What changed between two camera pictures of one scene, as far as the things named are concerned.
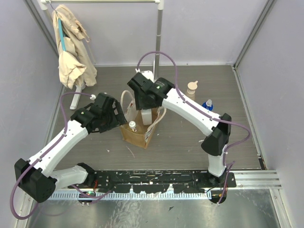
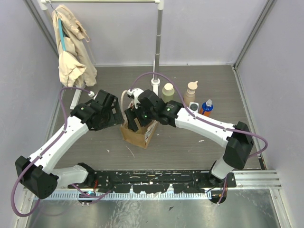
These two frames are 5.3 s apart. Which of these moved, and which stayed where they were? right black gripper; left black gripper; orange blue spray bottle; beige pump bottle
Moved: right black gripper
Stayed: orange blue spray bottle; left black gripper; beige pump bottle
